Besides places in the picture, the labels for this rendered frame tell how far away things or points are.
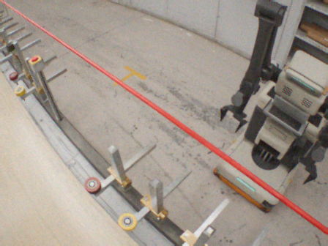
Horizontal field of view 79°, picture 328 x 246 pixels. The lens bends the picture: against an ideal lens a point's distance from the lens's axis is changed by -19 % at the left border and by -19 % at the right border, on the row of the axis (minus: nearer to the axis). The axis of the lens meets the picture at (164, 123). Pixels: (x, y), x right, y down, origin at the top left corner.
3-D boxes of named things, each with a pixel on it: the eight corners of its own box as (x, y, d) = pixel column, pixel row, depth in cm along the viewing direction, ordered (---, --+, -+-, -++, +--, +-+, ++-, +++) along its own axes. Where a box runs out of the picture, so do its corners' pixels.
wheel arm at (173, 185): (187, 169, 123) (187, 165, 119) (192, 173, 121) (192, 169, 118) (124, 227, 103) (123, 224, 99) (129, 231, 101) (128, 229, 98)
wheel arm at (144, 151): (152, 144, 135) (151, 140, 132) (157, 148, 134) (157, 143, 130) (93, 193, 115) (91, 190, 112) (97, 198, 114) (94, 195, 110)
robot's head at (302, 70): (296, 57, 109) (297, 46, 96) (329, 76, 100) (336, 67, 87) (284, 79, 112) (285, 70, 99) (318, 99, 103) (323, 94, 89)
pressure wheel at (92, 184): (104, 200, 112) (98, 192, 103) (88, 199, 112) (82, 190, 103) (105, 187, 117) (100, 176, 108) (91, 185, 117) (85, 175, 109)
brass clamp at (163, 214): (148, 196, 113) (148, 192, 109) (169, 214, 107) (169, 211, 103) (140, 204, 110) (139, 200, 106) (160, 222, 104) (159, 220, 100)
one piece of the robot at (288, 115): (265, 112, 138) (275, 86, 122) (301, 136, 126) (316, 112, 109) (253, 127, 131) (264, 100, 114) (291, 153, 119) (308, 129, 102)
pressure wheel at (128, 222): (129, 238, 100) (125, 233, 91) (118, 225, 104) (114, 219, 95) (142, 228, 103) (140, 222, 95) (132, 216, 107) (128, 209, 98)
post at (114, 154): (127, 189, 134) (113, 143, 97) (132, 193, 133) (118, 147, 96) (123, 193, 133) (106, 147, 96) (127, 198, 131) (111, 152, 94)
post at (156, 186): (158, 215, 119) (155, 175, 83) (163, 220, 118) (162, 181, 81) (154, 220, 118) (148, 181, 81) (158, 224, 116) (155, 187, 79)
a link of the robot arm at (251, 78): (287, 9, 72) (261, -2, 77) (282, 12, 70) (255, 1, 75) (261, 91, 106) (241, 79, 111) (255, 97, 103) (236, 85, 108)
